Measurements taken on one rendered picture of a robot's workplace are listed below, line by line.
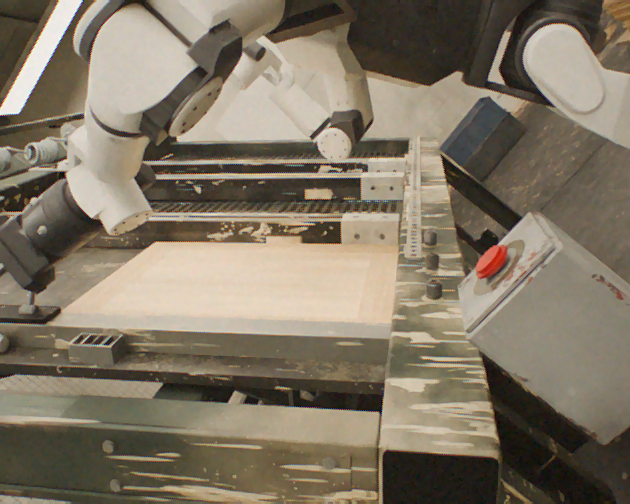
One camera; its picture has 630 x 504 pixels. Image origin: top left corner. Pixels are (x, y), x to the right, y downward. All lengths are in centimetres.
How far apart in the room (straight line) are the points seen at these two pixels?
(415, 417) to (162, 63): 44
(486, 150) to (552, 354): 470
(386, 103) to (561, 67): 526
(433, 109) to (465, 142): 109
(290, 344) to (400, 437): 29
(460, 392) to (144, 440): 35
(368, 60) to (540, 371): 56
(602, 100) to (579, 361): 51
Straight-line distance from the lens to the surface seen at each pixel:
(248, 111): 493
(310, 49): 93
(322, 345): 85
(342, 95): 128
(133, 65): 60
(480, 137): 522
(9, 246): 93
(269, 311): 99
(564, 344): 57
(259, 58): 133
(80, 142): 77
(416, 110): 620
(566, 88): 98
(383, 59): 94
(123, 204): 81
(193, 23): 62
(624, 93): 101
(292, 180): 178
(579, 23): 101
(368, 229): 129
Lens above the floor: 112
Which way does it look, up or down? 4 degrees down
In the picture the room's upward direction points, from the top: 52 degrees counter-clockwise
